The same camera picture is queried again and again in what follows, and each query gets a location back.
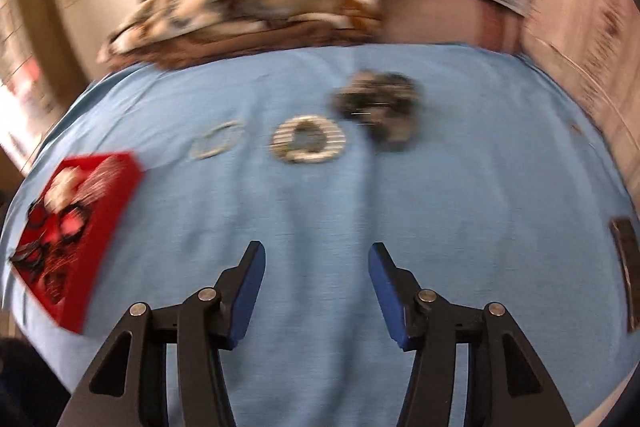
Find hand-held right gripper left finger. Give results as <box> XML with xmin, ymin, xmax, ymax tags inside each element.
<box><xmin>57</xmin><ymin>241</ymin><xmax>266</xmax><ymax>427</ymax></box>

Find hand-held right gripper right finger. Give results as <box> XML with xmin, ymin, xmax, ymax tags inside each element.
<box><xmin>368</xmin><ymin>243</ymin><xmax>576</xmax><ymax>427</ymax></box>

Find thin silver bangle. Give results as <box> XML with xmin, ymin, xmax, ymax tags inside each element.
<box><xmin>189</xmin><ymin>119</ymin><xmax>246</xmax><ymax>162</ymax></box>

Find wide silver striped bangle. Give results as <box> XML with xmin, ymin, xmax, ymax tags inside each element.
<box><xmin>269</xmin><ymin>114</ymin><xmax>347</xmax><ymax>165</ymax></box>

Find red box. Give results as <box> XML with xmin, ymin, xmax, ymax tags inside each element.
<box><xmin>9</xmin><ymin>152</ymin><xmax>146</xmax><ymax>335</ymax></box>

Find grey sheer dotted scrunchie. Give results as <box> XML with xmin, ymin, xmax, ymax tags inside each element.
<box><xmin>332</xmin><ymin>69</ymin><xmax>426</xmax><ymax>152</ymax></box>

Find light blue towel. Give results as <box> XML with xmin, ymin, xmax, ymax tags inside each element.
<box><xmin>0</xmin><ymin>44</ymin><xmax>640</xmax><ymax>427</ymax></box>

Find dark cloth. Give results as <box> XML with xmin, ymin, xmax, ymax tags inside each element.
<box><xmin>0</xmin><ymin>337</ymin><xmax>68</xmax><ymax>427</ymax></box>

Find dark flat rectangular object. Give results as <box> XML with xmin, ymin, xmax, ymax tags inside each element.
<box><xmin>609</xmin><ymin>217</ymin><xmax>640</xmax><ymax>334</ymax></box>

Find striped floral pillow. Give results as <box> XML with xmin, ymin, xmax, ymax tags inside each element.
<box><xmin>520</xmin><ymin>0</ymin><xmax>640</xmax><ymax>148</ymax></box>

